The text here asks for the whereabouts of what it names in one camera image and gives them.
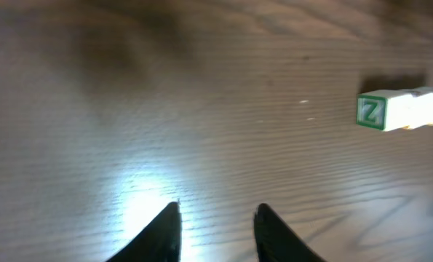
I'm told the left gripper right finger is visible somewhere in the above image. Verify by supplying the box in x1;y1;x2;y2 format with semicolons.
253;203;325;262

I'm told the green Z white block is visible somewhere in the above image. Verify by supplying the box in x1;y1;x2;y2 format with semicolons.
356;90;419;132

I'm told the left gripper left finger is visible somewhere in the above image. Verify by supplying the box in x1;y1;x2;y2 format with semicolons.
106;202;182;262

